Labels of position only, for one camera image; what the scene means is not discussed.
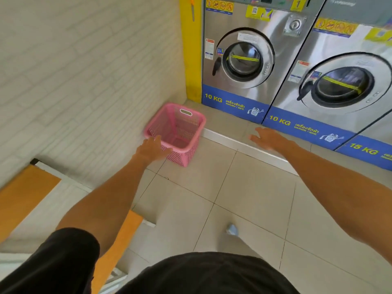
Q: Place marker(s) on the black shirt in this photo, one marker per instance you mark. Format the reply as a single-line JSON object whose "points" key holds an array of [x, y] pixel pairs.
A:
{"points": [[202, 275]]}

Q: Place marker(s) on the light blue shoe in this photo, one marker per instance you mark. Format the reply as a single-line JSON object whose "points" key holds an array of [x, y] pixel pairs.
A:
{"points": [[232, 230]]}

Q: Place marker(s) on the person's right fingers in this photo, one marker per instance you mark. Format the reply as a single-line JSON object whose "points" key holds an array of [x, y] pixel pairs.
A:
{"points": [[258, 135]]}

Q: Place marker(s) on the silver coin box lock plate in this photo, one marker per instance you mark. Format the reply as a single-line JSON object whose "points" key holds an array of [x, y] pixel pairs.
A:
{"points": [[294, 25]]}

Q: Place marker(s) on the grey trouser leg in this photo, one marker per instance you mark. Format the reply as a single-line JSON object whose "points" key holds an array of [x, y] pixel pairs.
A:
{"points": [[239, 245]]}

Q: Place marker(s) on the person's left thumb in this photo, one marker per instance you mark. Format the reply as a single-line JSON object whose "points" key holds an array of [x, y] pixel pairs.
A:
{"points": [[167, 151]]}

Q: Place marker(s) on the yellow pillar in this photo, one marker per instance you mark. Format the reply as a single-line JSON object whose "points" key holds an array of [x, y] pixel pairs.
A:
{"points": [[191, 58]]}

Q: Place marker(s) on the person's left hand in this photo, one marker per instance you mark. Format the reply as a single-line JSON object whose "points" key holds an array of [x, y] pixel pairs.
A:
{"points": [[151, 150]]}

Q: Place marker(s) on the person's right forearm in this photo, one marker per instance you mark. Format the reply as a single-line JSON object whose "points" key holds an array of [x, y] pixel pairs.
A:
{"points": [[343, 189]]}

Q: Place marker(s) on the person's right hand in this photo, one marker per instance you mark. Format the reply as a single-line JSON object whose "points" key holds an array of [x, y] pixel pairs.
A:
{"points": [[271, 140]]}

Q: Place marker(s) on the steel front-load washing machine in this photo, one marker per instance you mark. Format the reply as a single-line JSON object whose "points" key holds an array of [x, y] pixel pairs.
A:
{"points": [[275, 52], [343, 45]]}

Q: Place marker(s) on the yellow and blue sticker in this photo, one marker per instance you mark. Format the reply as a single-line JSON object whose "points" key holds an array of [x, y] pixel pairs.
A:
{"points": [[258, 12], [379, 35]]}

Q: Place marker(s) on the yellow warning sticker strip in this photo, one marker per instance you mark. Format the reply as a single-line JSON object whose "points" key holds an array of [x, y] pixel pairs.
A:
{"points": [[335, 28], [219, 6]]}

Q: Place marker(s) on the white and red label sticker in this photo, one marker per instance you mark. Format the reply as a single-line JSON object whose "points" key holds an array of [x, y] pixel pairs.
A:
{"points": [[209, 49], [299, 71]]}

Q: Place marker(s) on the large steel washing machine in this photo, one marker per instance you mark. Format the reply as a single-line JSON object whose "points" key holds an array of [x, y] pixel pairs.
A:
{"points": [[373, 143]]}

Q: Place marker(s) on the orange bench panel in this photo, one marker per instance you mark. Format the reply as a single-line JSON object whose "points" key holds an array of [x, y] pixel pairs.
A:
{"points": [[118, 251], [24, 195]]}

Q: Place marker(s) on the person's left forearm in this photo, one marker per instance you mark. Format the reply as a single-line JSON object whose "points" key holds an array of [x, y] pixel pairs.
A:
{"points": [[107, 199]]}

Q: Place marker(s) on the round steel washer door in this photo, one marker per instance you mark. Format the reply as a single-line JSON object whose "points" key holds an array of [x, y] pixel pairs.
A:
{"points": [[245, 59], [343, 85]]}

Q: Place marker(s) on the pink plastic laundry basket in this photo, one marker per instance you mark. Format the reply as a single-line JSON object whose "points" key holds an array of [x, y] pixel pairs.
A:
{"points": [[180, 131]]}

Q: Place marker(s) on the yellow number sticker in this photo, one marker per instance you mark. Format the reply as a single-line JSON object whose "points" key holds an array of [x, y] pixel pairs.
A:
{"points": [[299, 3]]}

